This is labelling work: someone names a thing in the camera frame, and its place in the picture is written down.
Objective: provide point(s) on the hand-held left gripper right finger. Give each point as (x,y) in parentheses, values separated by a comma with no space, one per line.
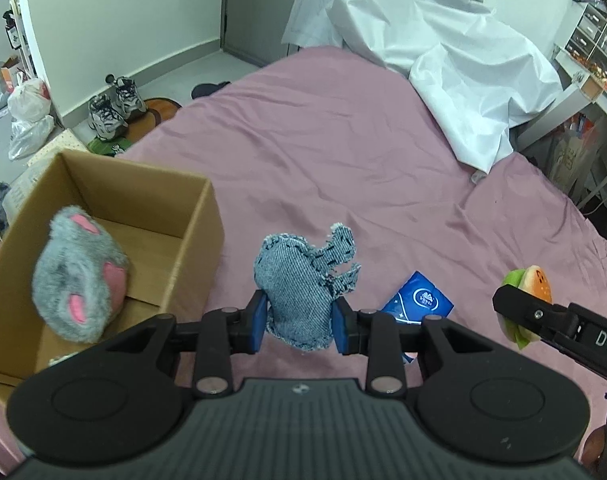
(339,325)

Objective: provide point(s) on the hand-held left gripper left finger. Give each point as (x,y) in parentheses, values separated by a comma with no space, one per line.
(257,322)

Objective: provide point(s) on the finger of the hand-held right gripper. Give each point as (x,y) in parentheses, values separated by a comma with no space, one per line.
(533,315)

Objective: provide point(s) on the burger plush toy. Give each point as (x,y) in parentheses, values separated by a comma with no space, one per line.
(533,280)

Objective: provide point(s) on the denim heart pillow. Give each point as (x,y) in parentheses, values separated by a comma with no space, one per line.
(298,290)

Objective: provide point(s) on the brown cardboard box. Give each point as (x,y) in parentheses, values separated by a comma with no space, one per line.
(148,205)

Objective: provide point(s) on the grey plush toy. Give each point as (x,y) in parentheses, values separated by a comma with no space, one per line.
(78,270)

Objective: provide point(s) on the blue tissue pack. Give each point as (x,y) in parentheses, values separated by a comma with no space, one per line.
(418,297)

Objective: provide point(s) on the pink bed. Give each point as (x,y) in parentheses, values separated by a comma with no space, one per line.
(333,150)

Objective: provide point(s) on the white desk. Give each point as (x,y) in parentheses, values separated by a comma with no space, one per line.
(558,115)

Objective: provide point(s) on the cartoon floor mat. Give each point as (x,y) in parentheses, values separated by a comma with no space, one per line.
(156,110)

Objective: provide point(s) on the black slipper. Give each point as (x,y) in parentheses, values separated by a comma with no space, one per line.
(208,90)

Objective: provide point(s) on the beige dotted packet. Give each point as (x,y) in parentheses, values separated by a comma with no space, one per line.
(58,147)

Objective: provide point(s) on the clear wrapped package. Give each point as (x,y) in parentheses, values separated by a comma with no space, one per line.
(25,187)

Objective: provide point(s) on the desktop drawer organizer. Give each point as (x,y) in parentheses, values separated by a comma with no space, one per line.
(591,30)

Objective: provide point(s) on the white plastic bag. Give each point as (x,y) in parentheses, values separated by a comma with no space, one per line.
(30,137)
(30,100)

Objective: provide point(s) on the white sheet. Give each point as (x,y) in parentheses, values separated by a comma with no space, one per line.
(433,30)

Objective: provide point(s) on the grey wardrobe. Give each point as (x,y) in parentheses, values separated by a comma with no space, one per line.
(253,10)

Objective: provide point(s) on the orange cardboard box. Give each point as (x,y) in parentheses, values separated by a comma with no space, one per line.
(8,75)

